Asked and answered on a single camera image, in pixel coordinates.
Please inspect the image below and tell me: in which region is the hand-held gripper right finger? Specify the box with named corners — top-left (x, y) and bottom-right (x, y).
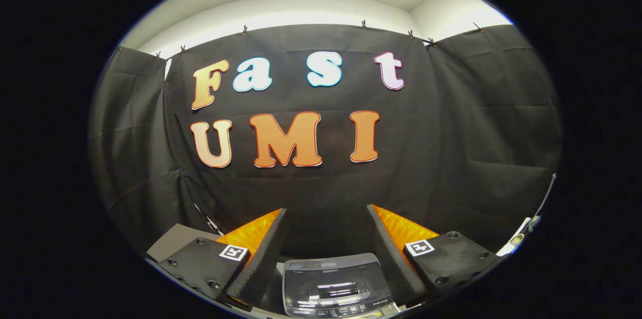
top-left (366, 204), bottom-right (502, 309)

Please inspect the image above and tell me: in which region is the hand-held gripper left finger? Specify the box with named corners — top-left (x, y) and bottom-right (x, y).
top-left (149, 208), bottom-right (287, 311)

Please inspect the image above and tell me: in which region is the grey washing machine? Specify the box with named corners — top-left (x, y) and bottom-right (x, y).
top-left (282, 253), bottom-right (402, 318)

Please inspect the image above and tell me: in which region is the grey board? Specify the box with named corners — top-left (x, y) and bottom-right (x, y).
top-left (146, 224), bottom-right (221, 262)

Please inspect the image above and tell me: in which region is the black and white cord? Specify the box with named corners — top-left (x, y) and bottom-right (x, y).
top-left (195, 204), bottom-right (224, 236)

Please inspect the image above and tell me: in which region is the white frame bar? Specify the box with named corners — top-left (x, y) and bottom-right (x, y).
top-left (497, 216), bottom-right (542, 257)

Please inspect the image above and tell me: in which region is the thin grey cable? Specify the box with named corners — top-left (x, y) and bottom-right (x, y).
top-left (533, 173), bottom-right (557, 222)

